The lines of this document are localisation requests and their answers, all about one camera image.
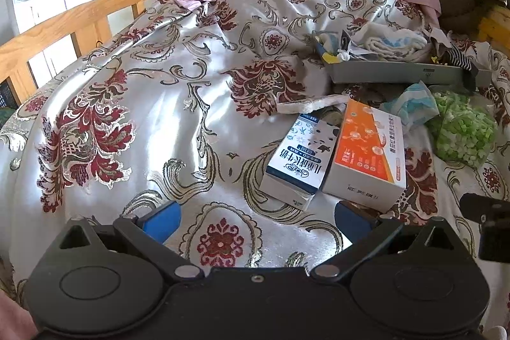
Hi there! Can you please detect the white blue patterned cloth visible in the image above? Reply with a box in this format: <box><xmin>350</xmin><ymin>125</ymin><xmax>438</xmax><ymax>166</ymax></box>
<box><xmin>351</xmin><ymin>22</ymin><xmax>432</xmax><ymax>62</ymax></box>

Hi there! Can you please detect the blue white crumpled cloth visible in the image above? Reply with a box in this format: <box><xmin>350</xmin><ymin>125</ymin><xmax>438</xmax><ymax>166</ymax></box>
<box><xmin>380</xmin><ymin>81</ymin><xmax>439</xmax><ymax>130</ymax></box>

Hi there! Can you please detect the navy striped sock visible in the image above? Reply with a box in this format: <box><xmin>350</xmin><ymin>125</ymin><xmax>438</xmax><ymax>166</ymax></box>
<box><xmin>431</xmin><ymin>40</ymin><xmax>479</xmax><ymax>92</ymax></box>

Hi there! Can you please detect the orange white medicine box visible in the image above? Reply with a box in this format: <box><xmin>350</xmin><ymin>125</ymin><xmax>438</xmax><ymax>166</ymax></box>
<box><xmin>323</xmin><ymin>99</ymin><xmax>406</xmax><ymax>213</ymax></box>

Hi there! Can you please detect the window with white frame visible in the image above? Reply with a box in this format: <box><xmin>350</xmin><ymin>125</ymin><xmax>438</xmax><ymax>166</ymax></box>
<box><xmin>5</xmin><ymin>0</ymin><xmax>105</xmax><ymax>86</ymax></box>

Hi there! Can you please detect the grey tray with cartoon lining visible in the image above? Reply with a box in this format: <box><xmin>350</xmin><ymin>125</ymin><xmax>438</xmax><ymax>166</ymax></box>
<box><xmin>314</xmin><ymin>29</ymin><xmax>493</xmax><ymax>89</ymax></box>

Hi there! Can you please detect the blue white medicine box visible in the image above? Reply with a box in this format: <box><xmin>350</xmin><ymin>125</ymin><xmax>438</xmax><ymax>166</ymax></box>
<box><xmin>260</xmin><ymin>114</ymin><xmax>340</xmax><ymax>211</ymax></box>

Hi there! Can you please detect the bag of green pieces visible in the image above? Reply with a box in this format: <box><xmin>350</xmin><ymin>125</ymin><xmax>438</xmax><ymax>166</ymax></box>
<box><xmin>427</xmin><ymin>85</ymin><xmax>497</xmax><ymax>169</ymax></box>

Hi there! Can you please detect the wooden bed frame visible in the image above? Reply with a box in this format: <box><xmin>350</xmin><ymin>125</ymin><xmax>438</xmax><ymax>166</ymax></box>
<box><xmin>0</xmin><ymin>0</ymin><xmax>510</xmax><ymax>106</ymax></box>

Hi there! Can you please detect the floral satin bedspread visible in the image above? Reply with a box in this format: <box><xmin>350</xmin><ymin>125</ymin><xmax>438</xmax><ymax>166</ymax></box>
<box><xmin>0</xmin><ymin>0</ymin><xmax>510</xmax><ymax>332</ymax></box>

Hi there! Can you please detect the striped pastel cloth pouch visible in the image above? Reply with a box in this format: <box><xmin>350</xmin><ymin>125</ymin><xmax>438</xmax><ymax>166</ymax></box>
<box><xmin>315</xmin><ymin>31</ymin><xmax>351</xmax><ymax>64</ymax></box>

